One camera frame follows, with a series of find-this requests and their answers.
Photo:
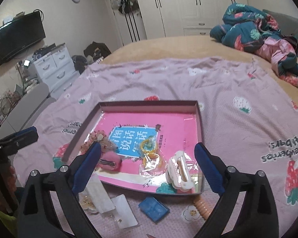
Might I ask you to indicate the yellow rings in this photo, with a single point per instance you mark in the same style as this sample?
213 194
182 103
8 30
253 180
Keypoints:
150 153

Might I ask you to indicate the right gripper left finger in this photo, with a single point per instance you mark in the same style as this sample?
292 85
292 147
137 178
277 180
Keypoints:
37 216

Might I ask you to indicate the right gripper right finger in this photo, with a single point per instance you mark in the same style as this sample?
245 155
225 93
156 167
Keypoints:
258 216

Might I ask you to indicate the purple strawberry print blanket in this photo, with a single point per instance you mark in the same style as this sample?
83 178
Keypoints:
247 120

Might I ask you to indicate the black bag on floor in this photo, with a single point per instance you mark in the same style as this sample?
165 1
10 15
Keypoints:
97 50

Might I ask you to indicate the hanging bags on door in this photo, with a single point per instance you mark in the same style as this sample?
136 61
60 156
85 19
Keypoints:
125 6

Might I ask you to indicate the cream white hair claw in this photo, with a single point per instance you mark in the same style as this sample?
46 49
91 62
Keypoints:
177 174

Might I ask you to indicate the pink pompom hair clip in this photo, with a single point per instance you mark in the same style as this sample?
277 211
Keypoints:
110 161

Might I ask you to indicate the teal floral crumpled quilt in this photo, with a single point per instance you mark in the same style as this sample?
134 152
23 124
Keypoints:
250 30

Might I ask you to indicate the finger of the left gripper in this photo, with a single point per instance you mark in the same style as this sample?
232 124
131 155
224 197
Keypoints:
12 149
27 136

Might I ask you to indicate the dark shallow tray box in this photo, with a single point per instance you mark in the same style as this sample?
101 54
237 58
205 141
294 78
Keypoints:
82 134

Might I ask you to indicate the earrings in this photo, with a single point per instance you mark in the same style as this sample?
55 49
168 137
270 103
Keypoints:
123 214

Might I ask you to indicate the white built-in wardrobe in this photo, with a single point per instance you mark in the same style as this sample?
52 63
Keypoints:
166 18

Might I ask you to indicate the pink book in tray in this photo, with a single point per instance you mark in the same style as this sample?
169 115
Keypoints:
145 142

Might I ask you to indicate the white drawer cabinet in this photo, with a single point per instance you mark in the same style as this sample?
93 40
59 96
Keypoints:
56 69

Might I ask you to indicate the wall mounted black television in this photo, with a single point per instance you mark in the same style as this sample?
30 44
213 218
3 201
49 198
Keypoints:
20 34

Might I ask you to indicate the white packet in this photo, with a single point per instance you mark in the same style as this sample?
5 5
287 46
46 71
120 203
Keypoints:
98 195

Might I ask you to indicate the blue plastic small case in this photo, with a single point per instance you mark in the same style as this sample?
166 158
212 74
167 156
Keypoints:
153 209

